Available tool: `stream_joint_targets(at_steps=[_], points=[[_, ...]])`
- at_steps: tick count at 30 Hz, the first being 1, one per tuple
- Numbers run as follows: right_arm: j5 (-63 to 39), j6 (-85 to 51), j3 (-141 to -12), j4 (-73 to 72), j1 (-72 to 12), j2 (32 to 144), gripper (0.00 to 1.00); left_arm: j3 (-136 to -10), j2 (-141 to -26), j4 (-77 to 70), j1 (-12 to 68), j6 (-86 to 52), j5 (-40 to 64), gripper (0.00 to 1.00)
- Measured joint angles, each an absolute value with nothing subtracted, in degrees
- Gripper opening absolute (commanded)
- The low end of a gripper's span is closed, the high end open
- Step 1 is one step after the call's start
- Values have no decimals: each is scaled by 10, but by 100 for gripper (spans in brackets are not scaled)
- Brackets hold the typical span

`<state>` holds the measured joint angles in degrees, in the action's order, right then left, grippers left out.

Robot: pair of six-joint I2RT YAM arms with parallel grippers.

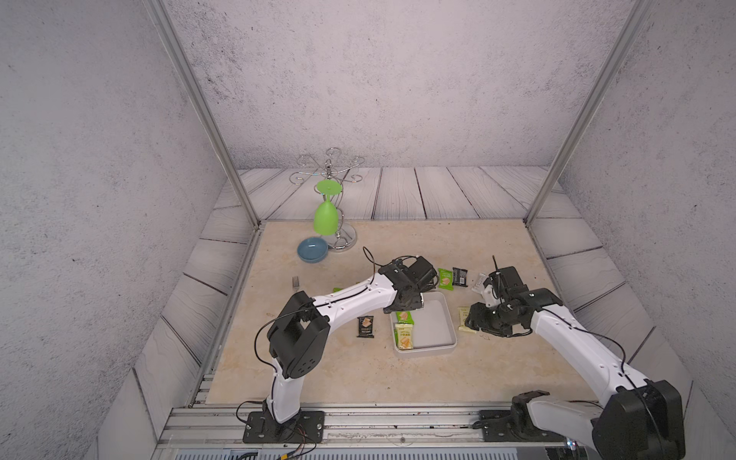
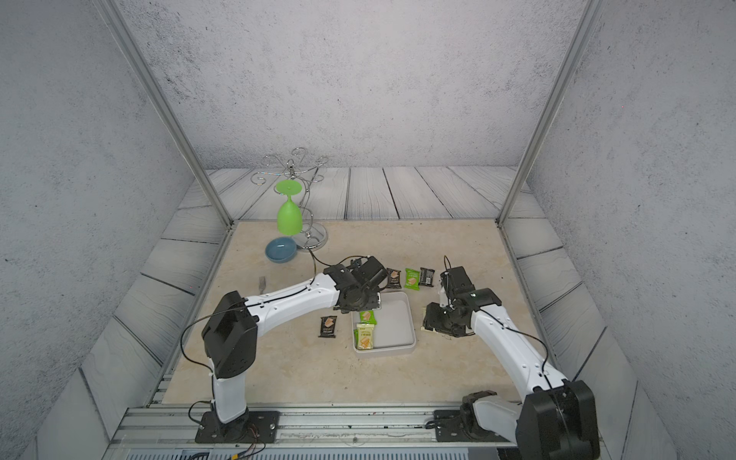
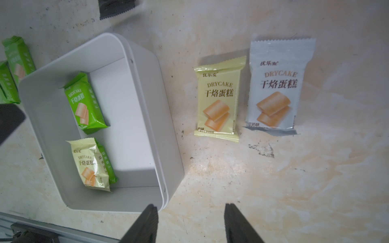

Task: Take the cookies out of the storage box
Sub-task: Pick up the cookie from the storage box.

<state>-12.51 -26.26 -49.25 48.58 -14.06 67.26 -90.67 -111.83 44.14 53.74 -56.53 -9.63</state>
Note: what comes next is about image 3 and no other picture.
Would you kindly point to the white plastic storage box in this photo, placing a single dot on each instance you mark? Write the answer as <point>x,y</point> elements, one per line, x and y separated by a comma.
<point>140,140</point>

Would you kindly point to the yellow cookie packet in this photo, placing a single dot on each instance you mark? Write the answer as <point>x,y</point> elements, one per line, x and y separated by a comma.
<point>90,164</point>

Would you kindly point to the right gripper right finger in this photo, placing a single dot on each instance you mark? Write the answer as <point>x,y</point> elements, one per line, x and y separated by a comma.
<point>238,229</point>

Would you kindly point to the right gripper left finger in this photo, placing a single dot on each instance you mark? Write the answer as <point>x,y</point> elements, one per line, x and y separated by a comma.
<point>144,229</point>

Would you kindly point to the green packet beneath yellow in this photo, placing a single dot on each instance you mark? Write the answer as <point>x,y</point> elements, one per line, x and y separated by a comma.
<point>112,177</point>

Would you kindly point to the beige cookie packet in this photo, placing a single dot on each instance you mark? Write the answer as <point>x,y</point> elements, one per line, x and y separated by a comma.
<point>218,98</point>

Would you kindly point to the aluminium front rail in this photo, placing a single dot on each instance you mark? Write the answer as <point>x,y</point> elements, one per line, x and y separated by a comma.
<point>15,229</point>

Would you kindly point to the white cookie packet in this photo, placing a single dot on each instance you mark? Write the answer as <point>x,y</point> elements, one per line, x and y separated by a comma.
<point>277,73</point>

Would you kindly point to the green cookie packet front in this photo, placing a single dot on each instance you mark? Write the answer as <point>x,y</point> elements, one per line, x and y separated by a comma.
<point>19,58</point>

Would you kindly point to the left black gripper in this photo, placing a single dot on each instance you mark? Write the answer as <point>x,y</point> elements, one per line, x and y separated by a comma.
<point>11,118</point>

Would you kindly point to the tall green cookie packet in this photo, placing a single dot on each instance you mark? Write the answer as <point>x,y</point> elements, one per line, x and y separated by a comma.
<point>84,104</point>

